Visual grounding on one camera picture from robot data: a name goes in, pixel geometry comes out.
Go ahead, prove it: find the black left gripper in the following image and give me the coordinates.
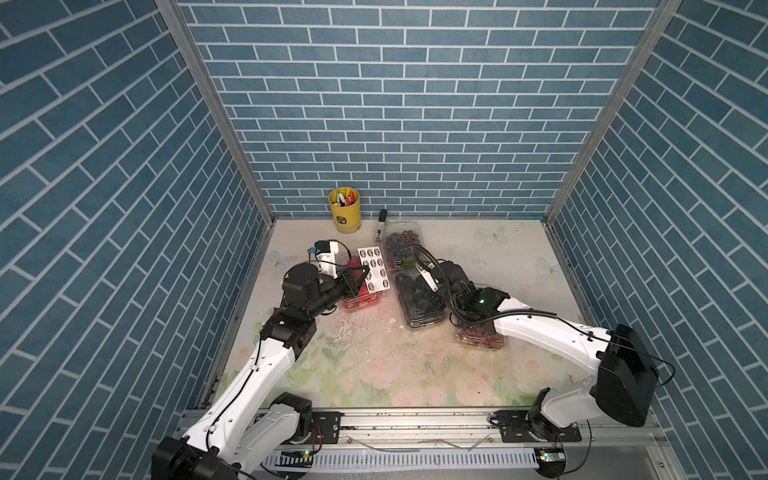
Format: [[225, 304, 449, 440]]
[[303, 265, 370, 320]]

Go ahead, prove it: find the white fruit sticker sheet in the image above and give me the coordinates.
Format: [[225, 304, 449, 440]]
[[357, 246, 392, 293]]

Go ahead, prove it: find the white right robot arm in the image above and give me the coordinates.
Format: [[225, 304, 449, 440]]
[[418, 260, 662, 438]]

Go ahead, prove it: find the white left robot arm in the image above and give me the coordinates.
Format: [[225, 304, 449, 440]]
[[151, 262, 370, 479]]

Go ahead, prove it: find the clear box of strawberries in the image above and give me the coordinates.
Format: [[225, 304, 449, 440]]
[[337, 254, 382, 311]]

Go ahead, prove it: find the clear box of avocados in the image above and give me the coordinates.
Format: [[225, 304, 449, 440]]
[[395, 269, 447, 328]]

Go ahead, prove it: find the clear box of mixed grapes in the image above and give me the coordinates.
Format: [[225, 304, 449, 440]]
[[450, 316, 506, 350]]

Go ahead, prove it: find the clear box of dark grapes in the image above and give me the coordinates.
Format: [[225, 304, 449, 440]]
[[382, 221, 423, 272]]

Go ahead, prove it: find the black capped marker pen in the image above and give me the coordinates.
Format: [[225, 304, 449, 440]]
[[374, 209, 388, 244]]

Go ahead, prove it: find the yellow pen cup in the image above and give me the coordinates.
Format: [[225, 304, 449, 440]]
[[328, 187, 361, 234]]

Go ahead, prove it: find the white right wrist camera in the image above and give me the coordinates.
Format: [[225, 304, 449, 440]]
[[417, 265, 439, 292]]

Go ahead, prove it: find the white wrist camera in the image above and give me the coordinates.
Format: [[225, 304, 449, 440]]
[[417, 265, 439, 292], [310, 240, 340, 278]]

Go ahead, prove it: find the black corrugated cable conduit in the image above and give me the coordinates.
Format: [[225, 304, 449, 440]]
[[410, 244, 613, 343]]

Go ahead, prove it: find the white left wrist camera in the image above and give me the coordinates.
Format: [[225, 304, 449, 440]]
[[310, 240, 340, 278]]

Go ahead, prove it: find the metal base rail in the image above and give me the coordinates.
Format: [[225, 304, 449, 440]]
[[173, 407, 655, 451]]

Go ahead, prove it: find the white perforated cable tray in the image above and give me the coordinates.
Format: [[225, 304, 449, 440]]
[[263, 448, 539, 474]]

